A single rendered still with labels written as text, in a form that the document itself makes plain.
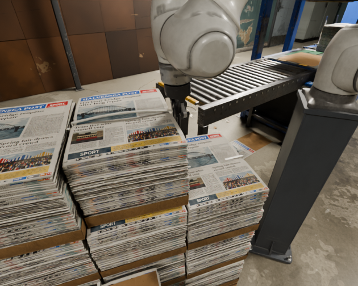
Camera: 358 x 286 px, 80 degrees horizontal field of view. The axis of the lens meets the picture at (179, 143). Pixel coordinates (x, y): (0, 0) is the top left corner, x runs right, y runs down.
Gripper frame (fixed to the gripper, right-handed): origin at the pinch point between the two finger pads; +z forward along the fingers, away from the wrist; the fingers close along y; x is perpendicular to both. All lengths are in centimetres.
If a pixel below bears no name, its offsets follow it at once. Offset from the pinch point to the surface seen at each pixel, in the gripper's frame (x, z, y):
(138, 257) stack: -22.2, 28.1, 18.7
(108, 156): -21.3, -12.0, 15.9
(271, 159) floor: 111, 103, -74
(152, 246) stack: -17.1, 24.6, 18.6
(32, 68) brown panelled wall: -138, 46, -325
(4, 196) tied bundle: -41.5, -10.6, 19.1
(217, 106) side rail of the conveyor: 38, 19, -51
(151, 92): -5.2, -11.3, -17.2
